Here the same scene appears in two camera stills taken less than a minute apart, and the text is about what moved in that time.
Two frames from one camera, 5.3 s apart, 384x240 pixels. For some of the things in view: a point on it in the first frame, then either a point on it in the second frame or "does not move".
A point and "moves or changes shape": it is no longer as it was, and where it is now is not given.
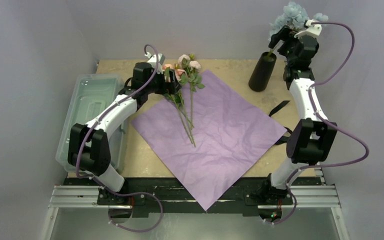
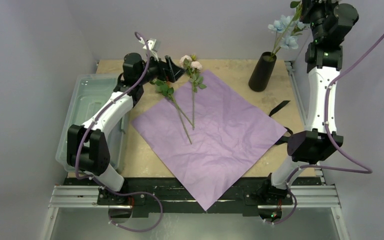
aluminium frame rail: (317, 196) does not move
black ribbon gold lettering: (284, 139) does not move
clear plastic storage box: (86, 95) does not move
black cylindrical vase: (262, 71) does not move
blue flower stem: (293, 15) moves or changes shape
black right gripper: (278, 38) → (305, 5)
